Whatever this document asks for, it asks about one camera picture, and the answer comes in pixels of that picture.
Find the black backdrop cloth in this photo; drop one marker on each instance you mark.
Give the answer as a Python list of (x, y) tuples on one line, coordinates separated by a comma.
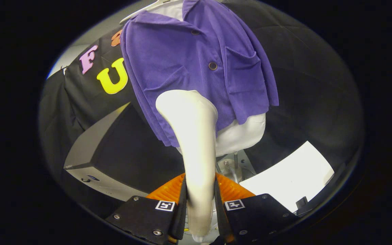
[(311, 85)]

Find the white paper sheet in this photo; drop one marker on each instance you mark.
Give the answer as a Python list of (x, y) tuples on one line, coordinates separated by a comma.
[(291, 177)]

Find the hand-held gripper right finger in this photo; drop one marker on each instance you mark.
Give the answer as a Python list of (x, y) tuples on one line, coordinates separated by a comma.
[(257, 217)]

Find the grey drawer cabinet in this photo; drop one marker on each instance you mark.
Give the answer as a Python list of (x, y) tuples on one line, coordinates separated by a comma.
[(87, 149)]

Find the white garment form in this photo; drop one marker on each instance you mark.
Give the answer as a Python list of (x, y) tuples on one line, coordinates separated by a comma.
[(240, 136)]

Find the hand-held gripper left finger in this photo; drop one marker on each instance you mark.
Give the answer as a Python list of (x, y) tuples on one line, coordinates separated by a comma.
[(148, 217)]

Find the white garment steamer head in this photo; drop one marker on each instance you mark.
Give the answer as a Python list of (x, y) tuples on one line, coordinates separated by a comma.
[(196, 136)]

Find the white clothes hanger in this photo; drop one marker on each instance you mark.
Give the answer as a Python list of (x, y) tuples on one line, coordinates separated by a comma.
[(138, 13)]

